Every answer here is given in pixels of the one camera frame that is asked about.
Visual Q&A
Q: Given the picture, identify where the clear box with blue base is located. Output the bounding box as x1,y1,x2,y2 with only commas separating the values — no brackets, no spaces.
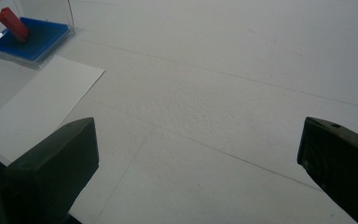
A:
0,0,76,68

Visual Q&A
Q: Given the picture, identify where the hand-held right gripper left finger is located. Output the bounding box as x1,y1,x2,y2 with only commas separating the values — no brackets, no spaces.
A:
3,117,100,224

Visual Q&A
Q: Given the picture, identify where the white paper sheet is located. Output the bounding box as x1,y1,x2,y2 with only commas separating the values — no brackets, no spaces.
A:
0,55,105,166

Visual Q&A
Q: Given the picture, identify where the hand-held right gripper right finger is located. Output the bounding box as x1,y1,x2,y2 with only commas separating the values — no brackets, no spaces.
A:
296,116,358,224

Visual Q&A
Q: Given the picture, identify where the red rectangular block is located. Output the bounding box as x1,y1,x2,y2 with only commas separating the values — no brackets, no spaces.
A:
0,7,30,43

